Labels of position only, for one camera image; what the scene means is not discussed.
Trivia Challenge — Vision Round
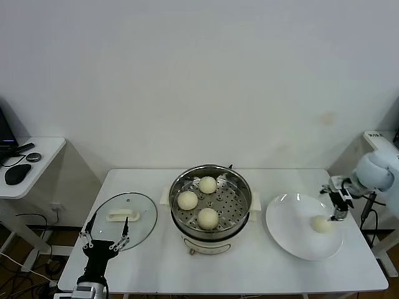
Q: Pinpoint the black laptop screen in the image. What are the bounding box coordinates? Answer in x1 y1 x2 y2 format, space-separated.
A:
0 98 19 156

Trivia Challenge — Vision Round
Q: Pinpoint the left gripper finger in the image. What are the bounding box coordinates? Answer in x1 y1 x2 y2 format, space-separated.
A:
108 216 131 252
79 212 97 249

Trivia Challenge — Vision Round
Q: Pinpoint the cream electric cooker pot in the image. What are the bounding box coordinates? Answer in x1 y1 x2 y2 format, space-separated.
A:
159 186 262 257

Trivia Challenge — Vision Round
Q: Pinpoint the perforated steel steamer basket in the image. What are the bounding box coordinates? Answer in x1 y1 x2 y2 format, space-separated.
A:
170 164 252 240

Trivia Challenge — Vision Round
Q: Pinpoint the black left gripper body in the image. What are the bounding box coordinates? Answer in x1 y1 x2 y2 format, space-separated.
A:
82 240 119 278

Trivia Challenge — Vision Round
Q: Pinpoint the black computer mouse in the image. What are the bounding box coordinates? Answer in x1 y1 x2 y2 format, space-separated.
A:
4 164 32 186

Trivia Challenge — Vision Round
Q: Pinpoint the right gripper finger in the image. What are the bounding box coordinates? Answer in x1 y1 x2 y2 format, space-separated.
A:
320 184 340 222
338 189 355 221

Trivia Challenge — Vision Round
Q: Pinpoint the black remote stick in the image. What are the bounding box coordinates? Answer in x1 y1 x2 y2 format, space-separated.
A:
14 142 35 154

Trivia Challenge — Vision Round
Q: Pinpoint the black cable with inline adapter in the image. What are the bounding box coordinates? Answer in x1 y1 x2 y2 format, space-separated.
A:
353 191 387 231

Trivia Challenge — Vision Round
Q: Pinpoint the glass pot lid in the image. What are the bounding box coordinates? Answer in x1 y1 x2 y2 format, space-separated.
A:
89 191 158 252

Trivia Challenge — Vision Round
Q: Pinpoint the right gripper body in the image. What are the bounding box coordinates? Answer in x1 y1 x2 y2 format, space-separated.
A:
330 176 353 208

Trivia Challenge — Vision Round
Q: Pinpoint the black desk cable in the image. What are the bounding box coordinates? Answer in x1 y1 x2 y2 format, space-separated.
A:
0 151 26 169

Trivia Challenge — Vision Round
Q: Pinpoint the white steamed baozi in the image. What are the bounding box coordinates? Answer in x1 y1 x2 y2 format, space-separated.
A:
310 214 333 234
177 190 199 210
198 176 218 194
197 207 219 230

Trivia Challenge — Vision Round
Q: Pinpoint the white rounded side desk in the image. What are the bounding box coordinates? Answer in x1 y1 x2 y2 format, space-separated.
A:
0 136 67 272

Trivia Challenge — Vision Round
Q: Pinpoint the white round plate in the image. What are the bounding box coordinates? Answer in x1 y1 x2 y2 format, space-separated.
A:
265 192 344 261

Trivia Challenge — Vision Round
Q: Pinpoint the white floor cable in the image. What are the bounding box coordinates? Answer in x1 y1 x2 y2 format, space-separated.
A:
0 250 59 286

